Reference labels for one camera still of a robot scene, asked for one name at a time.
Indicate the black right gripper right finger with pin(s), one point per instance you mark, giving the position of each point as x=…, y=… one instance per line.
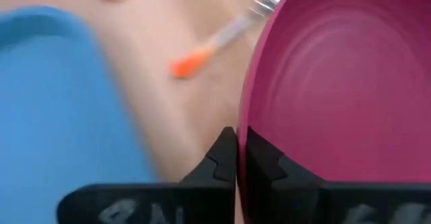
x=286, y=200

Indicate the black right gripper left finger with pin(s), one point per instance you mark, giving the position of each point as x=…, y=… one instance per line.
x=202, y=200

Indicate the pink bowl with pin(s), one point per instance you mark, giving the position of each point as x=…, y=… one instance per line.
x=336, y=82

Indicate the blue plastic tray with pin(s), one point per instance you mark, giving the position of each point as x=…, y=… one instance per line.
x=50, y=116

